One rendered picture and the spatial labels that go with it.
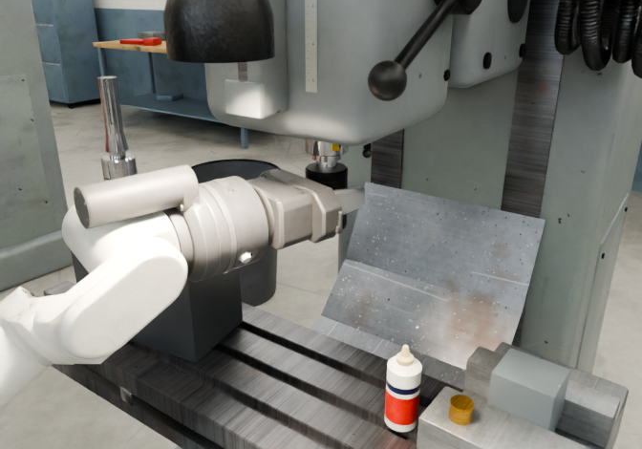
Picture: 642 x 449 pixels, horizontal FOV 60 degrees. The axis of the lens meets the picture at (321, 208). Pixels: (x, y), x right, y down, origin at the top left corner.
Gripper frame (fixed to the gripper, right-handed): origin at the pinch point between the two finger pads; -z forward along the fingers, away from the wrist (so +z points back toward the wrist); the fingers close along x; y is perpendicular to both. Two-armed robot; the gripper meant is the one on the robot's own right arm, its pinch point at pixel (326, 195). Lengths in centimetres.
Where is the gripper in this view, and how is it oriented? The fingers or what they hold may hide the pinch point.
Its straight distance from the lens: 62.4
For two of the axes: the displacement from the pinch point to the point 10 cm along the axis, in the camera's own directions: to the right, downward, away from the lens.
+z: -7.6, 2.3, -6.1
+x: -6.5, -2.8, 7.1
